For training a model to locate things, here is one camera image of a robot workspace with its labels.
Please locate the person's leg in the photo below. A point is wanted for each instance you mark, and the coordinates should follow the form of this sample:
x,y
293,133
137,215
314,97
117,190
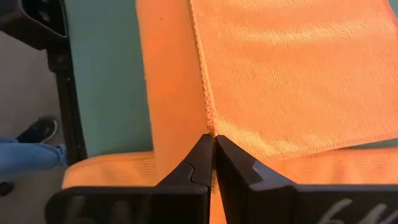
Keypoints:
x,y
28,158

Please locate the black aluminium table frame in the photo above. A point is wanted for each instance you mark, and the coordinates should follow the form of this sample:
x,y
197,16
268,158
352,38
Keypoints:
x,y
66,93

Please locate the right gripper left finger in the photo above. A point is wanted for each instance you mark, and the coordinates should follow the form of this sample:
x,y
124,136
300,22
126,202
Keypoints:
x,y
140,205

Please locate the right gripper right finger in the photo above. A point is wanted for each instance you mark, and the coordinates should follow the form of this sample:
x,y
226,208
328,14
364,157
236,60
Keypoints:
x,y
280,205

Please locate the person's foot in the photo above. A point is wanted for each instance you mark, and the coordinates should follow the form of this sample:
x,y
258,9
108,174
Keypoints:
x,y
38,129

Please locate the teal table mat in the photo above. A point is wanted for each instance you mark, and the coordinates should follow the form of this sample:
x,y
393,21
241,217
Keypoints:
x,y
109,77

